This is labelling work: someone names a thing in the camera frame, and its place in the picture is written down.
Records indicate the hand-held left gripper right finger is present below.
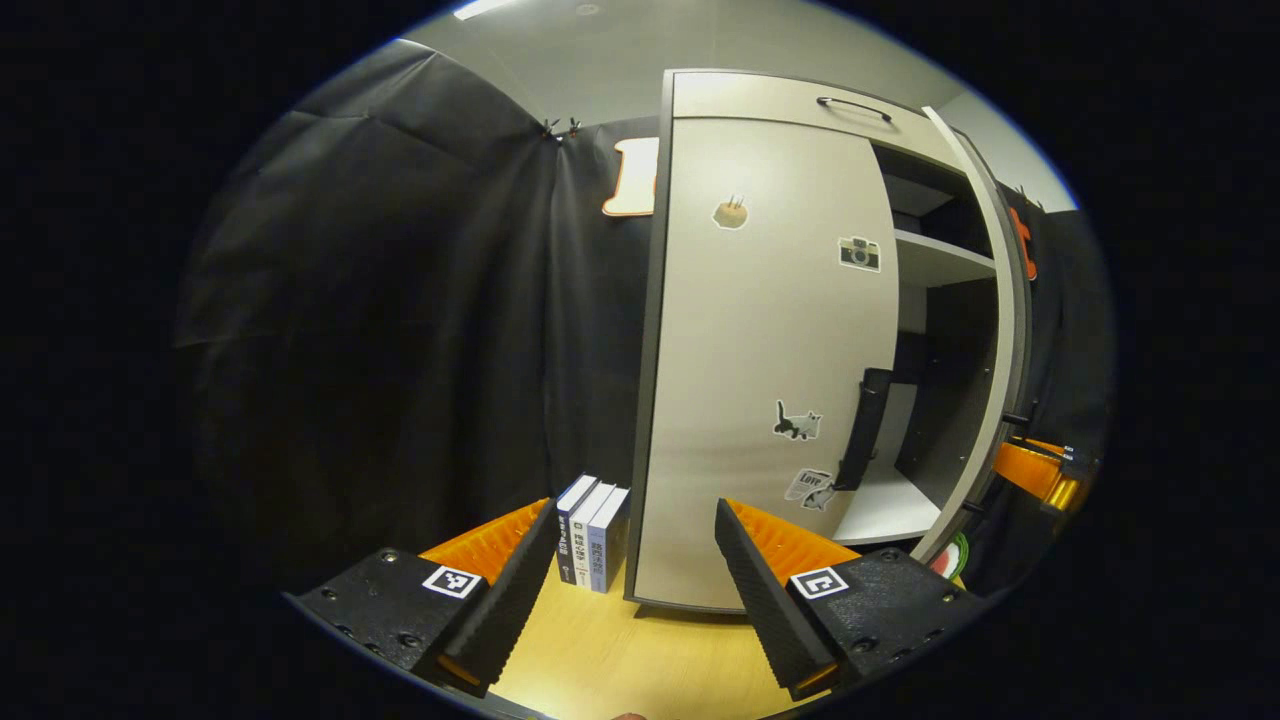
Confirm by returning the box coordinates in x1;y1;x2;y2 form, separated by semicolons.
713;498;991;701

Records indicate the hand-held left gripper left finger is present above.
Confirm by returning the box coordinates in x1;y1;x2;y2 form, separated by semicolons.
283;498;563;699

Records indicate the white shoe cabinet door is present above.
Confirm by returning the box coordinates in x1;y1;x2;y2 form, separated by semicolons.
633;115;901;613
915;105;1041;566

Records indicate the white double-door shoe cabinet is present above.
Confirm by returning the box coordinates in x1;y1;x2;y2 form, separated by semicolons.
625;68;1036;616

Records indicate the white cabinet drawer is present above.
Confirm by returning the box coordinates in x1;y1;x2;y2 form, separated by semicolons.
672;70;966;176

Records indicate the white spine book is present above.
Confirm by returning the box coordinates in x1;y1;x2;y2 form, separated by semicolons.
572;482;616;591

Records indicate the light blue book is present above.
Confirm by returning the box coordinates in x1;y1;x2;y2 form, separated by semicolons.
588;487;631;594

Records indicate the green rimmed round object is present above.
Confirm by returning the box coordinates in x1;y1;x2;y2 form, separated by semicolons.
928;533;973;583

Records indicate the black backdrop cloth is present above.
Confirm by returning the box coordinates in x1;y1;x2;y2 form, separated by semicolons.
175;40;661;621
1005;185;1119;451

